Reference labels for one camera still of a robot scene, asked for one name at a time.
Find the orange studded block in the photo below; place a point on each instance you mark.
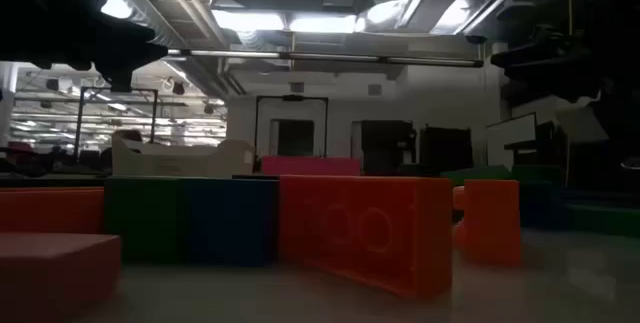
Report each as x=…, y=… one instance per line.
x=492, y=223

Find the dark green cube block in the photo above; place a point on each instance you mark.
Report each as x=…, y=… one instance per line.
x=142, y=218

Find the orange long block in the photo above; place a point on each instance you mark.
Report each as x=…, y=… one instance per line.
x=50, y=210

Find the dark blue cube block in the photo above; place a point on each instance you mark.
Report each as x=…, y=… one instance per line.
x=230, y=220

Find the red block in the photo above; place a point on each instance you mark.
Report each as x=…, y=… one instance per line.
x=55, y=273

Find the large orange hollow brick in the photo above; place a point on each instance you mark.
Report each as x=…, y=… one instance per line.
x=360, y=228

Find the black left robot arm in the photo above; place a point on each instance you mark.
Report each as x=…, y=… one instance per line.
x=40, y=13

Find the whiteboard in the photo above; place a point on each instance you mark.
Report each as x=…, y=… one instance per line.
x=510, y=138

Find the person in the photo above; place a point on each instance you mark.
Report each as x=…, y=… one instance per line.
x=127, y=136

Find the dark desk with monitor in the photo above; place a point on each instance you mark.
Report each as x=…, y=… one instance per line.
x=535, y=153

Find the black cabinet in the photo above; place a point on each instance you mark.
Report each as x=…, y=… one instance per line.
x=446, y=149
x=387, y=145

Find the green long block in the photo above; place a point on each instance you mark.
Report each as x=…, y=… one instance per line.
x=602, y=219

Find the long ceiling light bar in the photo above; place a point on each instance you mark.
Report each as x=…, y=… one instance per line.
x=325, y=57

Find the pink plastic bin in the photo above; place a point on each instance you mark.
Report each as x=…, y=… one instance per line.
x=310, y=165

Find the black metal frame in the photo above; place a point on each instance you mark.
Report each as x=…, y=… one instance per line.
x=79, y=123
x=256, y=128

